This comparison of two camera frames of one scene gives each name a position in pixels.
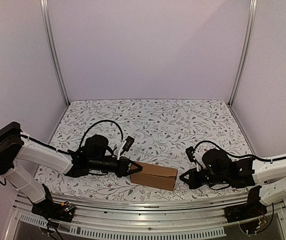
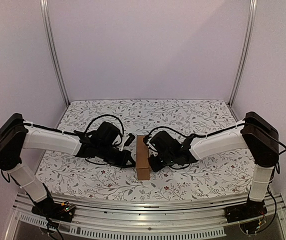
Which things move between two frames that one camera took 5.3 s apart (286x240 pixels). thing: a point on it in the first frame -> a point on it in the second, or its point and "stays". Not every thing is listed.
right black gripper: [195, 179] -> [157, 158]
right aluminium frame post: [245, 49] stays
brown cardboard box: [154, 176] -> [142, 159]
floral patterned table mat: [164, 131] stays
